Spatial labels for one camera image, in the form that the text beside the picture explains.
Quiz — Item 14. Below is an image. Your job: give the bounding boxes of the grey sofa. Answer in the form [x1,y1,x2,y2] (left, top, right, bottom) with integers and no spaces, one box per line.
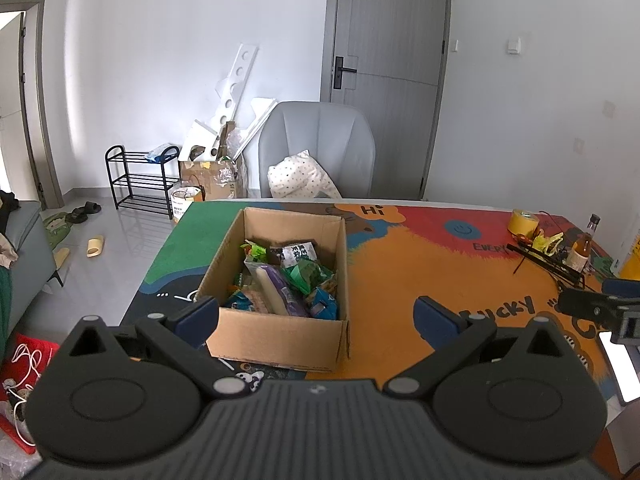
[0,199,64,342]

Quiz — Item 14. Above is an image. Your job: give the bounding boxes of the black door handle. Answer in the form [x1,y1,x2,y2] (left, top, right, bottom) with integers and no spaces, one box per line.
[332,55,358,90]

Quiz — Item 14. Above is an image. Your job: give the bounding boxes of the glass bottle with amber liquid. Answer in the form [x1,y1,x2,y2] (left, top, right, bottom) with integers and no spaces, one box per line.
[566,213,601,274]

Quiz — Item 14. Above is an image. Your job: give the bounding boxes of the yellow tape roll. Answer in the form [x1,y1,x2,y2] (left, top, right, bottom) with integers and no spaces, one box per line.
[508,209,541,237]

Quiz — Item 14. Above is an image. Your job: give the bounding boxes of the brown paper bag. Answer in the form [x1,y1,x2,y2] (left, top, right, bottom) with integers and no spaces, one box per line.
[178,156,249,200]

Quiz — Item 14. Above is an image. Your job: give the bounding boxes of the black shoe rack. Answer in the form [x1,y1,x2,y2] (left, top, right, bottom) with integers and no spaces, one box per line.
[104,144,181,219]

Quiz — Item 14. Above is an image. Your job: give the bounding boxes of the purple snack packet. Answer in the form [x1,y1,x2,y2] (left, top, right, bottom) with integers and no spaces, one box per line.
[244,261,312,318]

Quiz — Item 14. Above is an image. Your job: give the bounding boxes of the grey door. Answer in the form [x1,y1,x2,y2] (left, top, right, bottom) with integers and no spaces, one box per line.
[319,0,454,201]

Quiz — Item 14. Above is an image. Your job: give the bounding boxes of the white foam panel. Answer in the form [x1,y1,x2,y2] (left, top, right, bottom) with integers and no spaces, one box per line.
[232,97,279,159]

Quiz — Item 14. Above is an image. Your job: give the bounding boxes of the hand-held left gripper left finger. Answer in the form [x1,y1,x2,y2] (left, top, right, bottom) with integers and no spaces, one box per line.
[59,297,252,402]

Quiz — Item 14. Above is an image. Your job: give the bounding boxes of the grey door frame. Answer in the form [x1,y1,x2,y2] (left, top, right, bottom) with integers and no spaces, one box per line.
[0,0,64,210]

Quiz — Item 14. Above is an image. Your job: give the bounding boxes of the pair of dark slippers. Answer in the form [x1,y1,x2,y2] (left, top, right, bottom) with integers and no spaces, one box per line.
[64,201,103,225]

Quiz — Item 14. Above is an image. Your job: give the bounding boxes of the white foam block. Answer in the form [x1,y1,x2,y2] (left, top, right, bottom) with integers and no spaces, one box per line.
[178,119,219,162]

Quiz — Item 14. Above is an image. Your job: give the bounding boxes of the green floor mat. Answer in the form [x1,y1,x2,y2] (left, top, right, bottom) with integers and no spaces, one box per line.
[42,211,76,251]

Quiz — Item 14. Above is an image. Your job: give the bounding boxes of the long white foam board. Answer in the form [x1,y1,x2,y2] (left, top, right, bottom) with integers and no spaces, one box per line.
[214,42,261,137]

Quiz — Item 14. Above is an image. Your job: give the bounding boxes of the black and white snack packet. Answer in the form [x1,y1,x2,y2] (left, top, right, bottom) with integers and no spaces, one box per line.
[269,240,319,266]

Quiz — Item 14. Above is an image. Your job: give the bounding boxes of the white cable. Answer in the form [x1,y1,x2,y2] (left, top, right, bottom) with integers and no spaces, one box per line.
[4,344,47,447]

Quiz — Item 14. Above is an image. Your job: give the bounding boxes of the colourful printed table mat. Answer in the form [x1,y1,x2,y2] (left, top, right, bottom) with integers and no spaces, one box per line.
[120,199,617,397]

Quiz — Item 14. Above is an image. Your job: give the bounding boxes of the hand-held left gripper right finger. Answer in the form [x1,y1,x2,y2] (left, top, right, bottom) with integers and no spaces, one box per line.
[382,295,577,402]

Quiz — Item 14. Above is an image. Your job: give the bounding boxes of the grey upholstered chair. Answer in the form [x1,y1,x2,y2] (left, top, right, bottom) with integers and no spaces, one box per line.
[257,101,376,199]

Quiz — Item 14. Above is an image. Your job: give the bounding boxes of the large yellow bottle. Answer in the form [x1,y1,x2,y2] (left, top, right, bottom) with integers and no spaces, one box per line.
[617,224,640,281]

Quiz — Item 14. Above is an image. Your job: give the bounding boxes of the yellow plastic bag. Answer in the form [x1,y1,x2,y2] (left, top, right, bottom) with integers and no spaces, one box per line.
[532,232,564,256]

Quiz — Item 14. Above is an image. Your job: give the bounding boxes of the red basket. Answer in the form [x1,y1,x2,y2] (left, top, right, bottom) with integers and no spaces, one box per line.
[0,332,61,457]

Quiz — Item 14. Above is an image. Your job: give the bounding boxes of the white dotted pillow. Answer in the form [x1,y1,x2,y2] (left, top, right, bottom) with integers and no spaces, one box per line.
[267,149,342,199]

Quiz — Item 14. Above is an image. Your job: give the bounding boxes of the blue item on rack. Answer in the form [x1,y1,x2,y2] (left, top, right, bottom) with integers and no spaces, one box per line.
[144,143,174,164]

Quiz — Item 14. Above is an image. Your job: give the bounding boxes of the green snack packet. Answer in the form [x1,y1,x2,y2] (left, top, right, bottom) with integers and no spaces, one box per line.
[280,258,336,294]
[239,239,271,262]

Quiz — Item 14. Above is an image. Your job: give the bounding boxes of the white bucket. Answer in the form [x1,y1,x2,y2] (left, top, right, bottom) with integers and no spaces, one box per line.
[168,182,205,221]

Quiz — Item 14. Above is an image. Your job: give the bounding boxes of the smartphone with lit screen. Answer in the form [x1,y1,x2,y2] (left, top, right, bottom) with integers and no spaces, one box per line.
[597,332,640,404]

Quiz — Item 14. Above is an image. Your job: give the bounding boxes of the dark cloth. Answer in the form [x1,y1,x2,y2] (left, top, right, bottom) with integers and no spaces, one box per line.
[0,189,21,234]

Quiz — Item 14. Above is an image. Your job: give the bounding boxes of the cardboard box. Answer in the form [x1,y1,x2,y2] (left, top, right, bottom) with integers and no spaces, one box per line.
[194,207,352,374]

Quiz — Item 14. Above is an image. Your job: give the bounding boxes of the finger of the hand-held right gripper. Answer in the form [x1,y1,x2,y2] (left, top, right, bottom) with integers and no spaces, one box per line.
[601,278,640,298]
[557,289,640,323]

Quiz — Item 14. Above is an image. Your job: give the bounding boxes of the green cloth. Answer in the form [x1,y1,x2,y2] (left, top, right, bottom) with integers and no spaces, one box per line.
[0,264,14,362]

